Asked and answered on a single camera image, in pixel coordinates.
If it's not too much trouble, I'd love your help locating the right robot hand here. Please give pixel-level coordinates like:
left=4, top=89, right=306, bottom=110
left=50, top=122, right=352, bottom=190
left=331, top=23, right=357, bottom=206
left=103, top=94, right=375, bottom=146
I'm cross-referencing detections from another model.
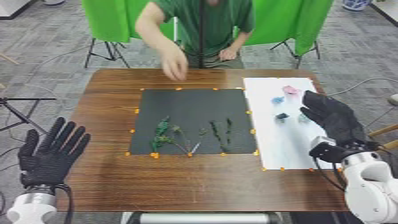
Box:
left=299, top=90, right=370, bottom=146

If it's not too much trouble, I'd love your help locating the person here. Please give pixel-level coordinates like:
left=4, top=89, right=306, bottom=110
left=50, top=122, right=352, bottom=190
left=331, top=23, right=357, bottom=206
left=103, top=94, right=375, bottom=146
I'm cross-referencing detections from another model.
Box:
left=133, top=0, right=258, bottom=82

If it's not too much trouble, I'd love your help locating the pink flower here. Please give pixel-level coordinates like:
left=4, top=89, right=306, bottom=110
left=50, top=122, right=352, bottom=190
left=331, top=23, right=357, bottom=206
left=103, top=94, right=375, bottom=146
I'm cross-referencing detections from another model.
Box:
left=281, top=85, right=302, bottom=97

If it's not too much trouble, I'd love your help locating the black backdrop stand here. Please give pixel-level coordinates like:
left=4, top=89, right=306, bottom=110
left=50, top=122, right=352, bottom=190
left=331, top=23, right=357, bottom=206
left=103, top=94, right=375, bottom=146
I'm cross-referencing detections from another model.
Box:
left=269, top=37, right=322, bottom=70
left=82, top=37, right=133, bottom=70

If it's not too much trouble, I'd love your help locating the pale grey bar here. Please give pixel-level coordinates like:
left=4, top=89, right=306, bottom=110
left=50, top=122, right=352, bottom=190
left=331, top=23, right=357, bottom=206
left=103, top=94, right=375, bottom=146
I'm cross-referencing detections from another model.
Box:
left=126, top=212, right=285, bottom=224

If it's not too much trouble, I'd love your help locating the black tripod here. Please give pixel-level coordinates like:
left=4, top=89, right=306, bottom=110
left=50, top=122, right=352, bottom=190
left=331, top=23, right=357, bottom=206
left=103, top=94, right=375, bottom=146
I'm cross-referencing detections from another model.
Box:
left=0, top=96, right=59, bottom=135

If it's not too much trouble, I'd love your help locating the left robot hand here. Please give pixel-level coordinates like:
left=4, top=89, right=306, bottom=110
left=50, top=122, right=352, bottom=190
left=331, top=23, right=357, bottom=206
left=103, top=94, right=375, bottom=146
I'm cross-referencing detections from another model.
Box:
left=16, top=116, right=94, bottom=190

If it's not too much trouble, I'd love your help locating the dark mat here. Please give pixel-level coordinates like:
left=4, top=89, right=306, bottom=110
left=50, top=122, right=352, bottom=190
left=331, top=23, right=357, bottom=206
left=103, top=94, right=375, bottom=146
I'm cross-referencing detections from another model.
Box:
left=128, top=88, right=260, bottom=156

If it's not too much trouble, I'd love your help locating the black cable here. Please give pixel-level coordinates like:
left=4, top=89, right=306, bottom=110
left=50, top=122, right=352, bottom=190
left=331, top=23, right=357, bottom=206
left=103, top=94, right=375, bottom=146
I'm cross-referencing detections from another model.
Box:
left=311, top=158, right=348, bottom=193
left=54, top=184, right=77, bottom=224

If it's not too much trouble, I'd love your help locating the green sprig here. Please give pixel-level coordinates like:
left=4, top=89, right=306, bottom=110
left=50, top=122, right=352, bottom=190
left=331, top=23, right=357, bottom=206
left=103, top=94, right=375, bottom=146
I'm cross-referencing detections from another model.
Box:
left=208, top=120, right=231, bottom=153
left=149, top=115, right=174, bottom=153
left=171, top=124, right=205, bottom=157

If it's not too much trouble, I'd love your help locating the white sheet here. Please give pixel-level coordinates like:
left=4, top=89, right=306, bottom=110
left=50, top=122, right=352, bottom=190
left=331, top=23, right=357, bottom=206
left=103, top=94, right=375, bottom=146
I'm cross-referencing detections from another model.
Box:
left=242, top=77, right=347, bottom=171

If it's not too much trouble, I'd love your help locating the blue white vase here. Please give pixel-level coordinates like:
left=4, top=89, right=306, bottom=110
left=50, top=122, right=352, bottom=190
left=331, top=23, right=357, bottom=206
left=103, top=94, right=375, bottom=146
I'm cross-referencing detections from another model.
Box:
left=341, top=0, right=375, bottom=12

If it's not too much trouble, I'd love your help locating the black stand pole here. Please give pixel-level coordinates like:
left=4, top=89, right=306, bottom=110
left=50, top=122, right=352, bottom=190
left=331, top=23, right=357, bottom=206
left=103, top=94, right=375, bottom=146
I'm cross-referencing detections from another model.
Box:
left=197, top=0, right=208, bottom=70

